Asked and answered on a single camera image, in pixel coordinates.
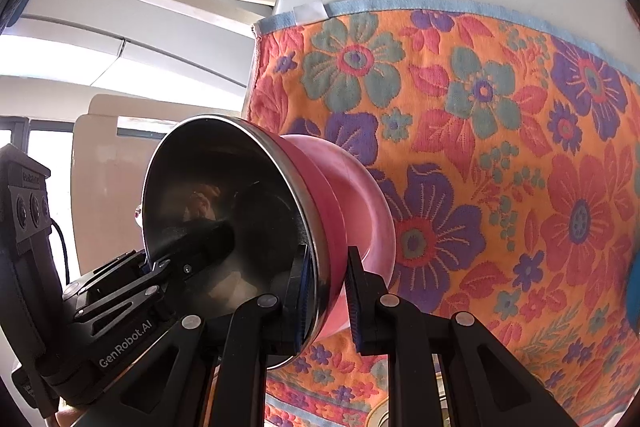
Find orange floral quilted mat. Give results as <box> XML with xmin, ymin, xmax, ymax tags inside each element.
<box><xmin>245</xmin><ymin>0</ymin><xmax>640</xmax><ymax>427</ymax></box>

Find black cable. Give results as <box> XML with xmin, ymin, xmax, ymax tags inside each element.
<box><xmin>50</xmin><ymin>217</ymin><xmax>72</xmax><ymax>289</ymax></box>

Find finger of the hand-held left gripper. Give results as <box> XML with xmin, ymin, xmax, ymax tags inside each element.
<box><xmin>62</xmin><ymin>221</ymin><xmax>237</xmax><ymax>314</ymax></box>
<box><xmin>74</xmin><ymin>284</ymin><xmax>173</xmax><ymax>344</ymax></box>

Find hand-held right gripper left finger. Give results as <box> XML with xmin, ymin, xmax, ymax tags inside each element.
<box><xmin>117</xmin><ymin>244</ymin><xmax>313</xmax><ymax>427</ymax></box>

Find blue round object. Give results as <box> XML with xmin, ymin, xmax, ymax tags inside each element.
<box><xmin>625</xmin><ymin>252</ymin><xmax>640</xmax><ymax>308</ymax></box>

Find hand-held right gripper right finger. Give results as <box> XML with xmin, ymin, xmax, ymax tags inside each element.
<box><xmin>346</xmin><ymin>246</ymin><xmax>581</xmax><ymax>427</ymax></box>

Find white tape piece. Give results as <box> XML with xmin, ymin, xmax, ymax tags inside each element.
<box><xmin>294</xmin><ymin>2</ymin><xmax>329</xmax><ymax>26</ymax></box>

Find pink steel bowl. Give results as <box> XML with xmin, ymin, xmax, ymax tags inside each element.
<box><xmin>141</xmin><ymin>114</ymin><xmax>398</xmax><ymax>370</ymax></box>

